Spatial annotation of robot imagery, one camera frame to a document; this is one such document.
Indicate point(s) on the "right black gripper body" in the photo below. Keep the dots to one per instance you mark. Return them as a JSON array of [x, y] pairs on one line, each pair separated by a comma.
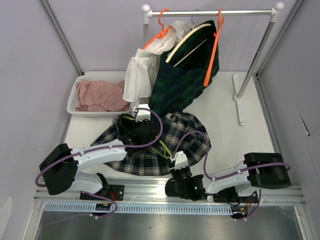
[[180, 175]]

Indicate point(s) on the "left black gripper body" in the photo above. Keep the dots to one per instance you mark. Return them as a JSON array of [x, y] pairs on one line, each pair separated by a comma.
[[136, 125]]

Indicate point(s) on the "lime green hanger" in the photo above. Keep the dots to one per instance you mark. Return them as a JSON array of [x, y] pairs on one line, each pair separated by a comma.
[[159, 147]]

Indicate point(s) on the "navy white plaid skirt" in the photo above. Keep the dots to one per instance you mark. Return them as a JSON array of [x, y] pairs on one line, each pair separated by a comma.
[[181, 132]]

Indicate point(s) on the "pink garment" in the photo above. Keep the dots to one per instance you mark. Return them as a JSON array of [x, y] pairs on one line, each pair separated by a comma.
[[101, 96]]

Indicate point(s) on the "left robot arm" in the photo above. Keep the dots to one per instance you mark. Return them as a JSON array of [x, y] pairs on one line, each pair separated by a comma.
[[64, 168]]

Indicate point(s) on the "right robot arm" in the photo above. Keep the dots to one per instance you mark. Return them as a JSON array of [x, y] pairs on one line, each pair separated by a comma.
[[258, 170]]

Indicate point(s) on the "dark green plaid skirt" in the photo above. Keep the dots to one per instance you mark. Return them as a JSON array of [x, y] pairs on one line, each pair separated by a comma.
[[183, 69]]

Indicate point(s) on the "empty orange hanger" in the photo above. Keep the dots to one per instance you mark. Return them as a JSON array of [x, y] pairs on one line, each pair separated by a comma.
[[214, 49]]

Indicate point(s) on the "white plastic basket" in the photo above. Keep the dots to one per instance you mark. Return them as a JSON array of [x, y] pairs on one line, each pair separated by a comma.
[[107, 76]]

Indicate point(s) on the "white ruffled dress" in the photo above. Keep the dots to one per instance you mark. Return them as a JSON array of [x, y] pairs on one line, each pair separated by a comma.
[[142, 70]]

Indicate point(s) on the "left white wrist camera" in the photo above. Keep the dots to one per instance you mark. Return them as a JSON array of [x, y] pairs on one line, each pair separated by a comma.
[[142, 113]]

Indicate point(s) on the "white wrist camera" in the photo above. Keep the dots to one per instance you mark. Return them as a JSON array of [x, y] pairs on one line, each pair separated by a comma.
[[142, 113], [180, 160]]

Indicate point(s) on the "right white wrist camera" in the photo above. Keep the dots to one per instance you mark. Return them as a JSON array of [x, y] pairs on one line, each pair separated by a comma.
[[180, 160]]

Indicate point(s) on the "slotted cable duct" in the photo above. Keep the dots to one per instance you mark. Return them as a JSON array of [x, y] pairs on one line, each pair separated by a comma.
[[125, 208]]

